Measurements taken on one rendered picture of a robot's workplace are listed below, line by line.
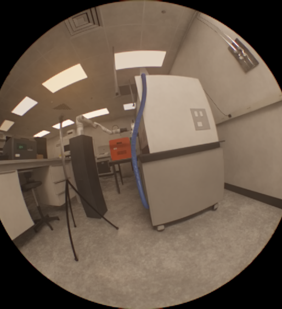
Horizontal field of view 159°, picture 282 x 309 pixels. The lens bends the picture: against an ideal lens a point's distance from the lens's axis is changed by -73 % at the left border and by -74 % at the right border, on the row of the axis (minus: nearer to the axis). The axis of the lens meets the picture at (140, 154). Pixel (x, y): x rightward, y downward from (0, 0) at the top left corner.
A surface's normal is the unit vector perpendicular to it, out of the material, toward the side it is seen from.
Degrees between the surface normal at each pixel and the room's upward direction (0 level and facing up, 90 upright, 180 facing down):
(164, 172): 90
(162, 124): 90
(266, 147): 90
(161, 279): 0
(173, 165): 90
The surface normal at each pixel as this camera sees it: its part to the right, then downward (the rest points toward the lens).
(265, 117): -0.98, 0.17
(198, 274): -0.17, -0.99
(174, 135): 0.05, 0.00
